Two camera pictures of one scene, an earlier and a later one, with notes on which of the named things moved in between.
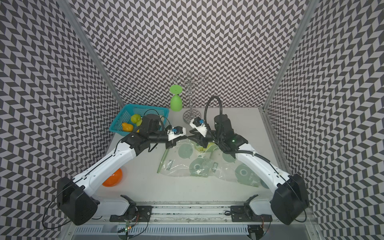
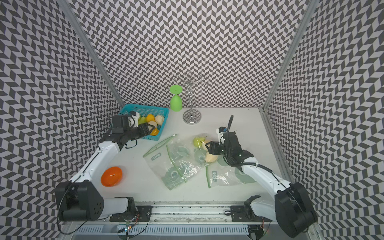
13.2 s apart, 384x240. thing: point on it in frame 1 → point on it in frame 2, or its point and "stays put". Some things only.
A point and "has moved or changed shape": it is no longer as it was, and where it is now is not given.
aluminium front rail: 190,212 stays put
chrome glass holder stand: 189,79 stays put
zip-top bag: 227,167 has moved or changed shape
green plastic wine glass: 176,102 stays put
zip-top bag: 188,158 → 172,161
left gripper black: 173,142 → 144,130
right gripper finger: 202,142 → 214,148
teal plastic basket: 130,116 stays put
